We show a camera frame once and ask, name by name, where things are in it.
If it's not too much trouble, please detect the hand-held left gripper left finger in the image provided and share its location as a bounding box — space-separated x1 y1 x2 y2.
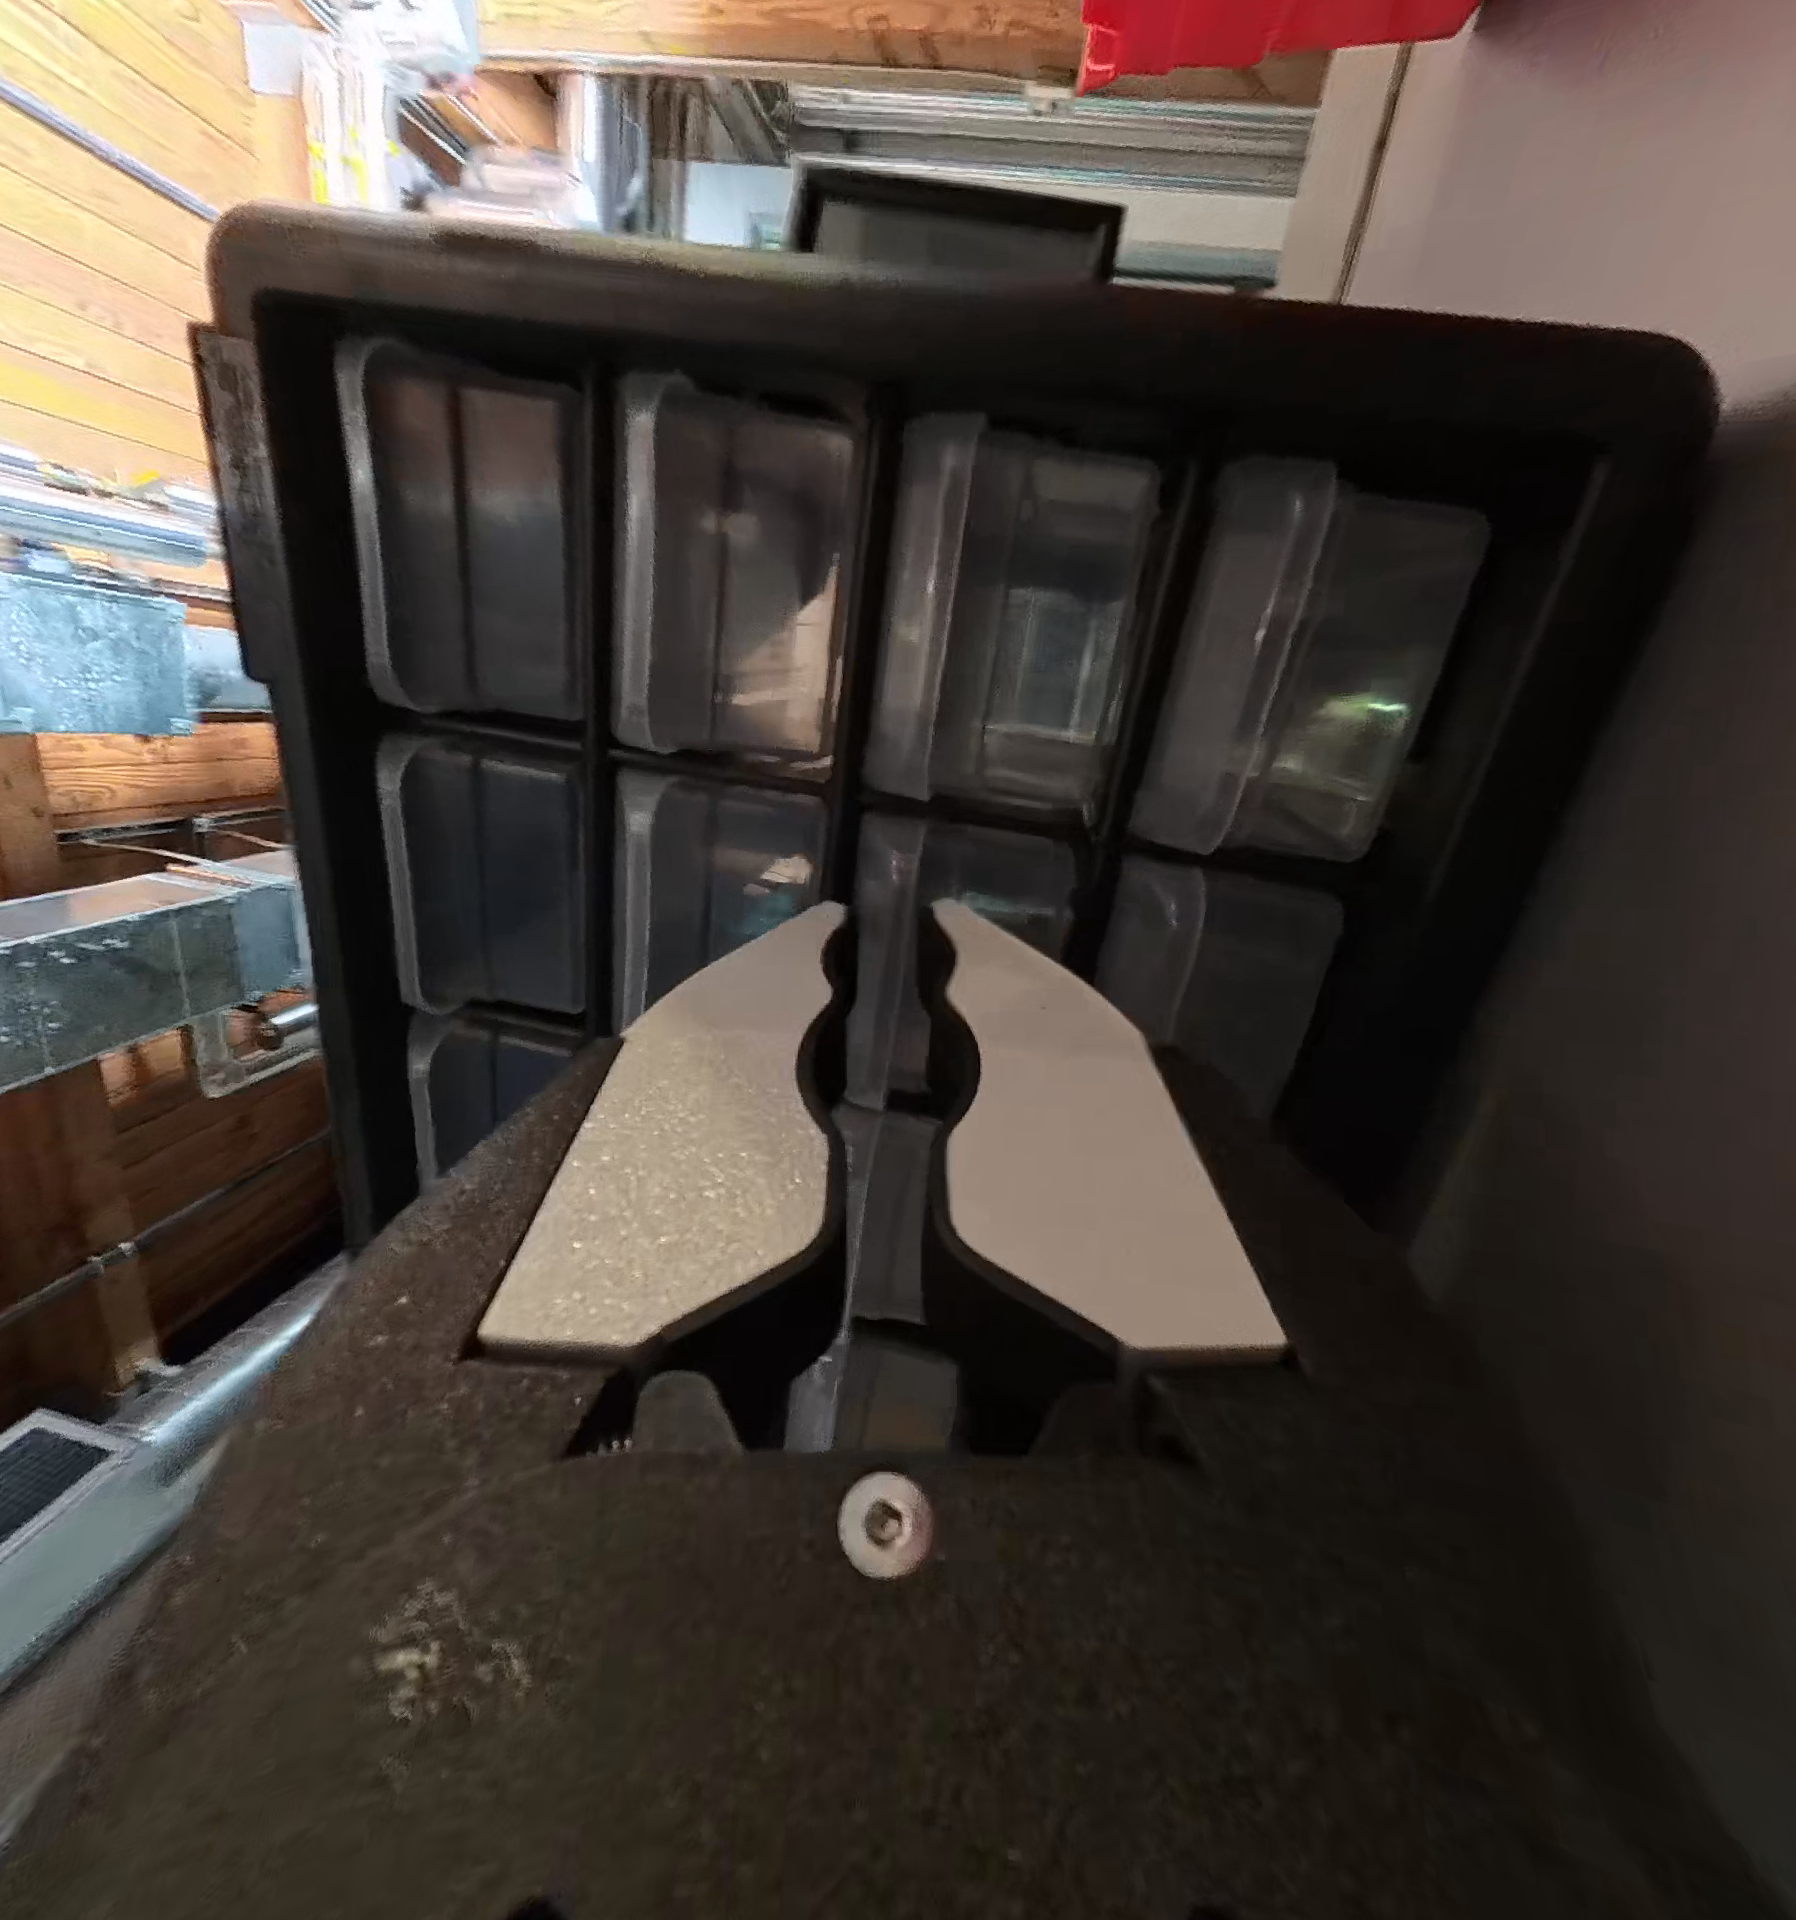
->
479 902 855 1368

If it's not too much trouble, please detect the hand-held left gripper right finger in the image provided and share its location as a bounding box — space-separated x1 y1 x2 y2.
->
923 902 1292 1373

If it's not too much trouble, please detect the black drawer cabinet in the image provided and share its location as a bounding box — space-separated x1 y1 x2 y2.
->
203 202 1721 1239

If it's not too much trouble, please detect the red plastic bin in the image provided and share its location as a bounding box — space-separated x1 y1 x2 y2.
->
1076 0 1489 96

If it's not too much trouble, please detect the white vent unit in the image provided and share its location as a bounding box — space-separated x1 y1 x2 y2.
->
0 1256 352 1748

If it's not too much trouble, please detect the dark panel on stand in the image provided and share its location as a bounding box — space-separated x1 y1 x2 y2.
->
785 160 1130 290

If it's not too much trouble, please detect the wooden ceiling beam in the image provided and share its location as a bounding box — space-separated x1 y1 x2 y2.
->
474 0 1095 82

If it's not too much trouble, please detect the metal air duct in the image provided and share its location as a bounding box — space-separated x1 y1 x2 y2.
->
0 865 320 1117
0 551 265 743

